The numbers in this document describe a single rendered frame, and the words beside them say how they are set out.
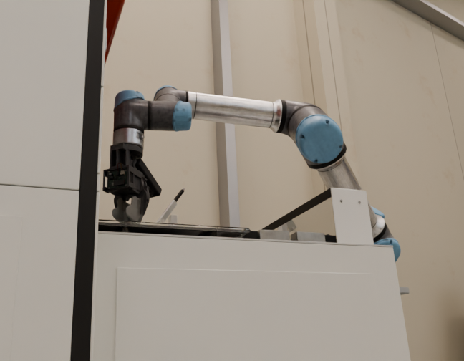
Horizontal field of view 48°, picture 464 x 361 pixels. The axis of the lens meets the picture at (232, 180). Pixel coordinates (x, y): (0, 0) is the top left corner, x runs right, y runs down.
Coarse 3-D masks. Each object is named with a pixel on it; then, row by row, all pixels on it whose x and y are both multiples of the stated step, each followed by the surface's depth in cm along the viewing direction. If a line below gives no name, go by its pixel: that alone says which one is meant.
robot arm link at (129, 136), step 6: (114, 132) 128; (120, 132) 127; (126, 132) 126; (132, 132) 127; (138, 132) 128; (114, 138) 127; (120, 138) 126; (126, 138) 126; (132, 138) 126; (138, 138) 127; (114, 144) 127; (126, 144) 126; (132, 144) 126; (138, 144) 127
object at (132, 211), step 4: (132, 196) 123; (132, 200) 123; (136, 200) 124; (140, 200) 124; (132, 204) 122; (136, 204) 124; (128, 208) 120; (132, 208) 122; (136, 208) 123; (128, 212) 120; (132, 212) 122; (136, 212) 123; (128, 216) 120; (132, 216) 122; (136, 216) 123; (140, 216) 123; (132, 220) 122; (136, 220) 123; (140, 220) 124
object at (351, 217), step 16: (336, 192) 115; (352, 192) 117; (336, 208) 113; (352, 208) 115; (368, 208) 117; (336, 224) 112; (352, 224) 114; (368, 224) 115; (352, 240) 112; (368, 240) 114
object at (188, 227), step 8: (104, 224) 109; (112, 224) 109; (120, 224) 110; (128, 224) 111; (136, 224) 111; (144, 224) 112; (152, 224) 113; (160, 224) 113; (168, 224) 114; (176, 224) 115; (184, 224) 116; (224, 232) 119; (232, 232) 120; (240, 232) 120
